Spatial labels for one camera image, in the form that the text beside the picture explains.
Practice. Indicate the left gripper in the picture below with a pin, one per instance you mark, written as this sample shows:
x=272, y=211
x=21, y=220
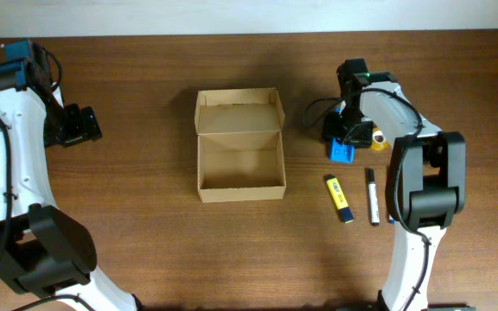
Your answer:
x=85, y=126

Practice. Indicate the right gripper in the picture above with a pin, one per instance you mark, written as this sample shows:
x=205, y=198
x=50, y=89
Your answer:
x=362, y=139

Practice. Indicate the blue plastic block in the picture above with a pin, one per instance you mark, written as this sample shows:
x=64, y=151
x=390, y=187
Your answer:
x=341, y=152

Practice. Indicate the yellow tape roll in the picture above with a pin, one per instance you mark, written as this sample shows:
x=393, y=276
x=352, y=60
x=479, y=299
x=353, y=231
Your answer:
x=379, y=141

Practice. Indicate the yellow highlighter pen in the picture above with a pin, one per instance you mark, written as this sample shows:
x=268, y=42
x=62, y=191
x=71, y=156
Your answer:
x=339, y=199

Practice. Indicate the black cap white marker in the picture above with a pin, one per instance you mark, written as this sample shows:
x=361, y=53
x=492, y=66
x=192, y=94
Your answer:
x=372, y=197

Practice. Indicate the brown cardboard box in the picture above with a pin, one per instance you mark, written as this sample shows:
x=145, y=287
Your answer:
x=240, y=145

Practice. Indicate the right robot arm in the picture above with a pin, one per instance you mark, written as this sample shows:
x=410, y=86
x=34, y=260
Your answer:
x=425, y=182

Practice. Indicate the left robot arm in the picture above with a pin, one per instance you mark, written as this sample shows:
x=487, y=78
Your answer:
x=43, y=251

